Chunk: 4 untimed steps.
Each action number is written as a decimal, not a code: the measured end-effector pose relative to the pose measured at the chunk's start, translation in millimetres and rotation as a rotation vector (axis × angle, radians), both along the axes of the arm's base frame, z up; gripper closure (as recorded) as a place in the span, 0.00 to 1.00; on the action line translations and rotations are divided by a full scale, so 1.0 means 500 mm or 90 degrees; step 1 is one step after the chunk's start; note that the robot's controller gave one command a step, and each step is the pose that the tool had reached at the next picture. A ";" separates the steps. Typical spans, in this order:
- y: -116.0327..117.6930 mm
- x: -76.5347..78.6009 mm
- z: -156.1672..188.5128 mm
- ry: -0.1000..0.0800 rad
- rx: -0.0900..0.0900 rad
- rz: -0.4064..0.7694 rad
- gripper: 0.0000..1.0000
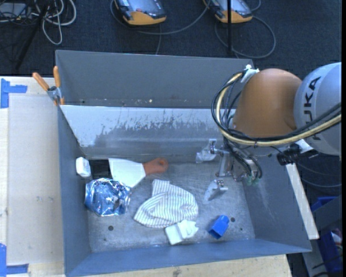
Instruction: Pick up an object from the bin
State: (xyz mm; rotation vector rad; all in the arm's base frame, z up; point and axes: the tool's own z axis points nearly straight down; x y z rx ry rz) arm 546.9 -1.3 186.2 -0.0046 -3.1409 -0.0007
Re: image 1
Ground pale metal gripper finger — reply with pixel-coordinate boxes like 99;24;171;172
195;138;220;164
204;178;229;202

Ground white striped cloth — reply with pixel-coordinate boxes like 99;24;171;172
133;178;200;229

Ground white plastic piece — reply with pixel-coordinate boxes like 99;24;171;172
164;219;200;246

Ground grey metal bin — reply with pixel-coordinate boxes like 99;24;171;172
54;50;314;277

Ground blue and silver foil packet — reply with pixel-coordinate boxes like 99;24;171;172
84;177;133;218

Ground black rectangular block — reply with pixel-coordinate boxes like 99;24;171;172
89;159;111;180

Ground small white box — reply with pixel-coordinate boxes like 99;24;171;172
75;156;92;179

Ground black cylinder on white bracket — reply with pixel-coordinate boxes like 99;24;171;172
276;138;319;166

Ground white spatula with brown handle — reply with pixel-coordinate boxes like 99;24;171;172
107;157;170;189

